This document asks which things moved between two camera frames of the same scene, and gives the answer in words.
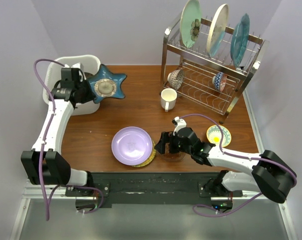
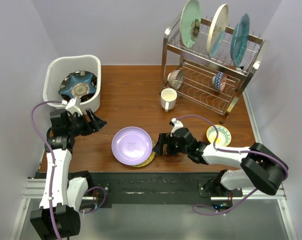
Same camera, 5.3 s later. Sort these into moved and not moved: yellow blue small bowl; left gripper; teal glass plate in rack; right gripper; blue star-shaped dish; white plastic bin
Moved: left gripper; blue star-shaped dish
Not moved: white plastic bin; teal glass plate in rack; yellow blue small bowl; right gripper
